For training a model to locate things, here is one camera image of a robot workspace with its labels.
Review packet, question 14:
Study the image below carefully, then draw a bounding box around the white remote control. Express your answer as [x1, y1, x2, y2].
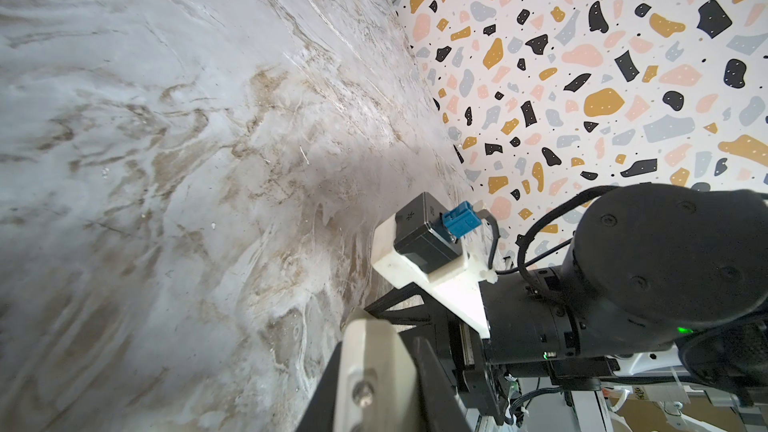
[333, 307, 424, 432]

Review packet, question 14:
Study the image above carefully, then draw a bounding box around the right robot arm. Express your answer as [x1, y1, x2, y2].
[368, 183, 767, 425]

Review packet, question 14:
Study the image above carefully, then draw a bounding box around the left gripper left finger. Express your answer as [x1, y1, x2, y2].
[296, 342, 342, 432]

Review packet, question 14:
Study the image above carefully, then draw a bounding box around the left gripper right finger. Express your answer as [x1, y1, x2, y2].
[411, 338, 470, 432]

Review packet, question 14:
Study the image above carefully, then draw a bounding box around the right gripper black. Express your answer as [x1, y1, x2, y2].
[365, 283, 508, 426]

